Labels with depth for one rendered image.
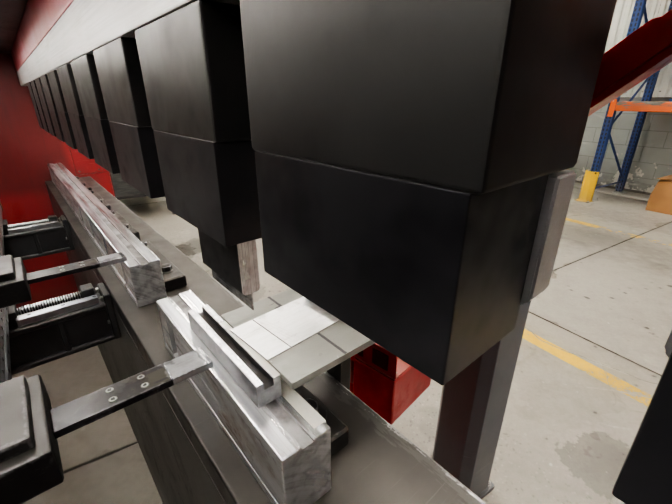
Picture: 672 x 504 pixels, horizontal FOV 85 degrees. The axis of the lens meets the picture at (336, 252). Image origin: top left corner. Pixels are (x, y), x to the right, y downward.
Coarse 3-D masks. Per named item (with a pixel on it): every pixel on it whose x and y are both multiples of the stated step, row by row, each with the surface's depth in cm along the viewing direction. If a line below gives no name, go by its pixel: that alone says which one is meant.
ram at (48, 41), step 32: (32, 0) 76; (64, 0) 52; (96, 0) 40; (128, 0) 32; (160, 0) 27; (192, 0) 23; (224, 0) 23; (32, 32) 90; (64, 32) 58; (96, 32) 43; (128, 32) 34; (32, 64) 110; (64, 64) 67
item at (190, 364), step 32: (192, 352) 44; (0, 384) 35; (32, 384) 36; (128, 384) 39; (160, 384) 39; (0, 416) 31; (32, 416) 33; (64, 416) 35; (96, 416) 35; (0, 448) 28; (32, 448) 30; (0, 480) 28; (32, 480) 29
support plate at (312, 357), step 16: (256, 304) 55; (272, 304) 55; (224, 320) 51; (240, 320) 51; (320, 336) 47; (336, 336) 47; (352, 336) 47; (288, 352) 44; (304, 352) 44; (320, 352) 44; (336, 352) 44; (352, 352) 45; (288, 368) 42; (304, 368) 42; (320, 368) 42; (288, 384) 40
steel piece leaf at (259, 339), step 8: (240, 328) 49; (248, 328) 49; (256, 328) 49; (240, 336) 47; (248, 336) 47; (256, 336) 47; (264, 336) 47; (272, 336) 47; (248, 344) 46; (256, 344) 46; (264, 344) 46; (272, 344) 46; (280, 344) 46; (264, 352) 44; (272, 352) 44; (280, 352) 44
